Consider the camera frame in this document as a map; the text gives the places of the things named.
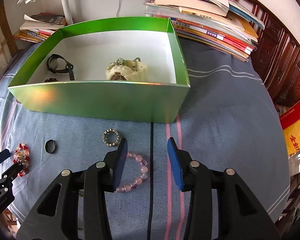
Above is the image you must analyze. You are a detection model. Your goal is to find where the black cable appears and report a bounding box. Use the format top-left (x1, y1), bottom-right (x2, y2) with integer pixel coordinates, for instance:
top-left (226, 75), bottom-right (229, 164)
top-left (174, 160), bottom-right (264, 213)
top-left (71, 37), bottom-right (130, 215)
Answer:
top-left (146, 122), bottom-right (154, 240)

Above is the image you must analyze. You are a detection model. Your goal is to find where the silver crystal ring bracelet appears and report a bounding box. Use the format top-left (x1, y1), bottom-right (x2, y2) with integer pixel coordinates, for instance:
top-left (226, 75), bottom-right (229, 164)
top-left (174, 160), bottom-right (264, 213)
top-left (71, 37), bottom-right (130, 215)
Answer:
top-left (101, 128), bottom-right (122, 147)

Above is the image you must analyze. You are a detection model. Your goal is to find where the blue striped bed sheet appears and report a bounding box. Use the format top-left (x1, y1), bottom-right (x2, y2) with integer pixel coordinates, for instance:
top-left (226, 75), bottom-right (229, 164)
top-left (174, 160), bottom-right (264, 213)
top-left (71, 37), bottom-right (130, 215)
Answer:
top-left (0, 39), bottom-right (290, 239)

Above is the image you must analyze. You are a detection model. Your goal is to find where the right book stack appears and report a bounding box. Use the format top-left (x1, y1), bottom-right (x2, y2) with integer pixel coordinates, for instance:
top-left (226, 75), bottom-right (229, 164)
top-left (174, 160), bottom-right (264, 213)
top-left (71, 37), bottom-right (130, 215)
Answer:
top-left (145, 0), bottom-right (265, 62)

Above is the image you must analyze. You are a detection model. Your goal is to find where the book stack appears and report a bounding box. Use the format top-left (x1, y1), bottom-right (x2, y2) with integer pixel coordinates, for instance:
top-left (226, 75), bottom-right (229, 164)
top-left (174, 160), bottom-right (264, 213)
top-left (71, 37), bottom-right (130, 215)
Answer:
top-left (13, 12), bottom-right (66, 43)
top-left (145, 0), bottom-right (265, 62)

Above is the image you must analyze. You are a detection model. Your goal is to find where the small black ring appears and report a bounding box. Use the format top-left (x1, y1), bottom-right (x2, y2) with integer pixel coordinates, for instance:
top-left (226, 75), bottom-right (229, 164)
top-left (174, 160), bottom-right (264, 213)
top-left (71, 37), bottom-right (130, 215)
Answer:
top-left (44, 139), bottom-right (57, 155)

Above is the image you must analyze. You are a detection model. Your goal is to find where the red yellow gift bag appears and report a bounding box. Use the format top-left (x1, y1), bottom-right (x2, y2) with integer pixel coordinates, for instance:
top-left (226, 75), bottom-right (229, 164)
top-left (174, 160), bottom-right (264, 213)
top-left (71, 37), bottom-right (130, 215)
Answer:
top-left (279, 101), bottom-right (300, 155)

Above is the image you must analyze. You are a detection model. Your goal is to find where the green cardboard box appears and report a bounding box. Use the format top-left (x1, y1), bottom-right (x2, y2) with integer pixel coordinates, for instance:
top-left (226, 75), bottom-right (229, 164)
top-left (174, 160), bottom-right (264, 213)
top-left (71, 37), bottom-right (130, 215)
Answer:
top-left (8, 17), bottom-right (190, 123)

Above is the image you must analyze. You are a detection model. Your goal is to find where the left book stack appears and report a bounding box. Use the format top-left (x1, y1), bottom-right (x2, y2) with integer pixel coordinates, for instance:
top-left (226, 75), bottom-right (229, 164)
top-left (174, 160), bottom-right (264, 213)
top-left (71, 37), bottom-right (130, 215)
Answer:
top-left (13, 12), bottom-right (66, 43)

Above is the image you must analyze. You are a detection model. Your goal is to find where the pink bead bracelet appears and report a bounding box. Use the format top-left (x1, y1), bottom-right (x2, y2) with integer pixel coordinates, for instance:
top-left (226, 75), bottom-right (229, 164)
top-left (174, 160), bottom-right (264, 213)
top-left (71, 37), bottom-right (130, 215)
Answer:
top-left (115, 151), bottom-right (150, 194)

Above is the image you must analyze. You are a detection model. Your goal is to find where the red bead bracelet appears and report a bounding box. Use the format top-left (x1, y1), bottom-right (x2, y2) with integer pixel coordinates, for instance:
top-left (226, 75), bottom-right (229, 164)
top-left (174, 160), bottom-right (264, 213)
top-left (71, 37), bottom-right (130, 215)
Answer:
top-left (13, 143), bottom-right (31, 178)

